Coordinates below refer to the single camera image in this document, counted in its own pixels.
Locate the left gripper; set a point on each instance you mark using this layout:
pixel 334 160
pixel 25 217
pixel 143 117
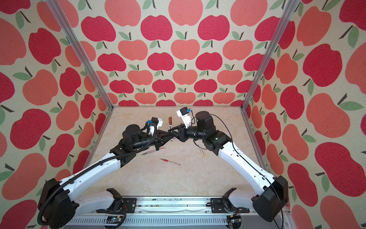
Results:
pixel 159 138

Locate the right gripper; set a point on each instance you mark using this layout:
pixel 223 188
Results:
pixel 181 131

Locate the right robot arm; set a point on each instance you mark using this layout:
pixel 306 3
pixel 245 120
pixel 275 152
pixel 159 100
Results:
pixel 270 192

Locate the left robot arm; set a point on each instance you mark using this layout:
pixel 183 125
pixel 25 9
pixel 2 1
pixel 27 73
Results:
pixel 60 201

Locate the pink pen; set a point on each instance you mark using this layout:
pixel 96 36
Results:
pixel 151 151

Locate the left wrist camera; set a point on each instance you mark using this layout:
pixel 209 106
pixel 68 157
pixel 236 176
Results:
pixel 153 124

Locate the aluminium front rail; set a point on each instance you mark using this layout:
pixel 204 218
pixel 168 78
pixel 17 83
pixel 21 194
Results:
pixel 182 205

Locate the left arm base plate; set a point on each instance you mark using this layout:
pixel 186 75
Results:
pixel 122 206

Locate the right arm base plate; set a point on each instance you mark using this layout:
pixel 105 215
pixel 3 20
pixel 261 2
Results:
pixel 223 205

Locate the white slotted cable duct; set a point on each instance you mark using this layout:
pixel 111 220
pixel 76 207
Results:
pixel 150 221

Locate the right aluminium corner post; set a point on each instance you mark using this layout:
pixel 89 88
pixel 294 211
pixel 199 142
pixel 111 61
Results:
pixel 274 43

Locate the aluminium corner post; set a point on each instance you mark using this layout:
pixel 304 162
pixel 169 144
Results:
pixel 274 43
pixel 62 20

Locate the left aluminium corner post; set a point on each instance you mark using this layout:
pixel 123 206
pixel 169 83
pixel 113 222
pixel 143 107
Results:
pixel 62 20

